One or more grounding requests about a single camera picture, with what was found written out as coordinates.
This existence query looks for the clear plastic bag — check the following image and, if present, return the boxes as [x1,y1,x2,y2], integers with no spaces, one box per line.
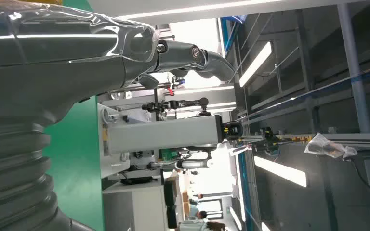
[304,133,358,159]

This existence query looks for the black monitor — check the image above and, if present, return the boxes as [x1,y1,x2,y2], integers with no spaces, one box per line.
[164,180,178,207]
[166,205,178,229]

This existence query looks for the person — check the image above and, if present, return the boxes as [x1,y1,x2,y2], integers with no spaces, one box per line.
[187,204,208,221]
[189,192,204,205]
[178,220,228,231]

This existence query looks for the white robot stand machine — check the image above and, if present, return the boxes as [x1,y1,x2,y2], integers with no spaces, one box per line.
[97,103,245,179]

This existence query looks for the long ceiling light panel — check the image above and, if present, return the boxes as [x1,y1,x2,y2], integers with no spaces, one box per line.
[238,41,273,88]
[253,155,307,188]
[229,206,243,231]

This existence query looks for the white cabinet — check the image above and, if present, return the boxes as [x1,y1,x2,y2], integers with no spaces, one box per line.
[103,180,169,231]

